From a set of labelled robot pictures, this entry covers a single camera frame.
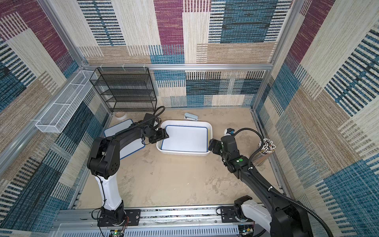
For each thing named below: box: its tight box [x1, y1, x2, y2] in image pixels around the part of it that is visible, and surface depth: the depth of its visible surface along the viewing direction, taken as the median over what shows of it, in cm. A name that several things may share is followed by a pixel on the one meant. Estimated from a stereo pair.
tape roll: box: [114, 110, 127, 120], surface depth 117 cm
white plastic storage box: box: [155, 120, 213, 156], surface depth 107 cm
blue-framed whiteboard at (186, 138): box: [160, 125, 209, 153], surface depth 107 cm
